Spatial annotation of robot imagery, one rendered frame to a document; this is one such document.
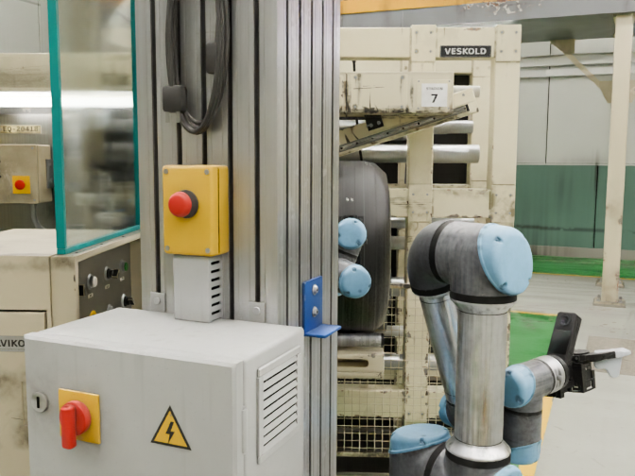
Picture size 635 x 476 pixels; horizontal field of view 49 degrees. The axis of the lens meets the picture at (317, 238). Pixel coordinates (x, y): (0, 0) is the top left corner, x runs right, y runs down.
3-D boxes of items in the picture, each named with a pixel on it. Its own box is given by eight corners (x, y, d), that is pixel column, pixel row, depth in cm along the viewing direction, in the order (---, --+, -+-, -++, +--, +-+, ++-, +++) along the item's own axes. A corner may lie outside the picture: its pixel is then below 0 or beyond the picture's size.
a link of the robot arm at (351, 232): (328, 245, 168) (341, 212, 168) (330, 245, 179) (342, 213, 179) (358, 257, 168) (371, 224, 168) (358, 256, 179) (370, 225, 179)
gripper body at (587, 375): (565, 383, 152) (535, 395, 144) (562, 344, 152) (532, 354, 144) (598, 387, 147) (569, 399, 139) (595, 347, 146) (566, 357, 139)
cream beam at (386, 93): (282, 113, 246) (282, 71, 244) (287, 117, 271) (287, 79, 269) (454, 113, 243) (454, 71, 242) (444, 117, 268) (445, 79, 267)
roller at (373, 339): (274, 348, 222) (274, 334, 221) (276, 341, 226) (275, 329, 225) (384, 348, 220) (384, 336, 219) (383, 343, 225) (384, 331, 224)
